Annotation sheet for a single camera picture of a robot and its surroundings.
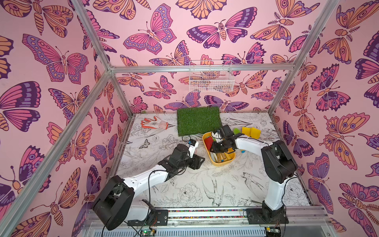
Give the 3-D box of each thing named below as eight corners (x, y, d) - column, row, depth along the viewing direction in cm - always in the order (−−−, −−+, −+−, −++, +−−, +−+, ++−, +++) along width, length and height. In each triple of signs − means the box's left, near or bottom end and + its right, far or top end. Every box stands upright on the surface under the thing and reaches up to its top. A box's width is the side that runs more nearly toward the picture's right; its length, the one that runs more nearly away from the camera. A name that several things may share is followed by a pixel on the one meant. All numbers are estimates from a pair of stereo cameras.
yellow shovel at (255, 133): (249, 137, 108) (250, 134, 106) (250, 128, 112) (251, 126, 111) (259, 139, 106) (260, 137, 104) (259, 131, 111) (261, 129, 109)
